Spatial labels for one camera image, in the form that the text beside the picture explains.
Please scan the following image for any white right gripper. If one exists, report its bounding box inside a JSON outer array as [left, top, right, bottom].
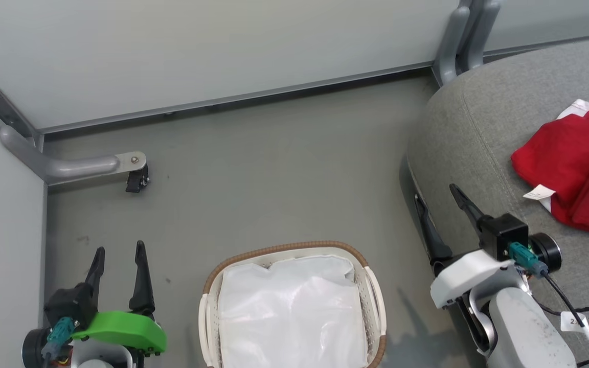
[[414, 184, 515, 310]]

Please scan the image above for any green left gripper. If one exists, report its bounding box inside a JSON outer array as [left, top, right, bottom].
[[72, 240, 168, 354]]

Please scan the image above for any thin black cable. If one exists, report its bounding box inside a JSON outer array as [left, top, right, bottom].
[[532, 271, 589, 368]]

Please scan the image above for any teal left camera connector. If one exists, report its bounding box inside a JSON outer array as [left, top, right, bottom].
[[41, 317, 78, 359]]

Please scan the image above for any grey fabric sofa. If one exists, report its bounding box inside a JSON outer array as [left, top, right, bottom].
[[406, 33, 589, 368]]

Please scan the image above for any red garment with tags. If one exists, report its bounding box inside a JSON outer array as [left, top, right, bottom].
[[511, 100, 589, 236]]

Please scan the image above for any white laundry basket brown rim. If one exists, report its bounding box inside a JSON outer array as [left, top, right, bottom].
[[198, 241, 388, 368]]

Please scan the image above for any white cable label tag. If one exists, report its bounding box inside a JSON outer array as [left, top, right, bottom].
[[560, 310, 589, 344]]

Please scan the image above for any white plastic liner bag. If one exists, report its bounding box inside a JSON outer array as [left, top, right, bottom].
[[218, 255, 370, 368]]

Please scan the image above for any teal right camera connector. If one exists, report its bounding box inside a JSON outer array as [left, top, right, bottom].
[[508, 242, 549, 278]]

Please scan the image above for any black caster wheel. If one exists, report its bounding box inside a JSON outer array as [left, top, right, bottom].
[[125, 166, 150, 194]]

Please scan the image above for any teal camera connector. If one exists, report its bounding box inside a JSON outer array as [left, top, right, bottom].
[[508, 242, 549, 278], [41, 317, 78, 359]]

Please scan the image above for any grey perforated corner post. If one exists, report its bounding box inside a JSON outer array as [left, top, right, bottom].
[[0, 61, 40, 150]]

